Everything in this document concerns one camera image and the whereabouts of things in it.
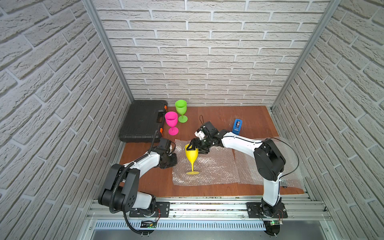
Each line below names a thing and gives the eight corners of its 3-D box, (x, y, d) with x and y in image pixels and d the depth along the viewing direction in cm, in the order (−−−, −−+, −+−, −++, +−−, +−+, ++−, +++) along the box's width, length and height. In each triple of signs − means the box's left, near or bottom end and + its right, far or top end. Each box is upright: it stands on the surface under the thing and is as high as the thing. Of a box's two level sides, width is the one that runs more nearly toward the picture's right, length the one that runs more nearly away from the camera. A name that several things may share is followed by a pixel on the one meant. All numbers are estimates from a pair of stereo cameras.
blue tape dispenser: (231, 133, 106) (232, 129, 102) (233, 122, 113) (235, 118, 109) (238, 135, 105) (240, 131, 101) (240, 124, 112) (242, 120, 108)
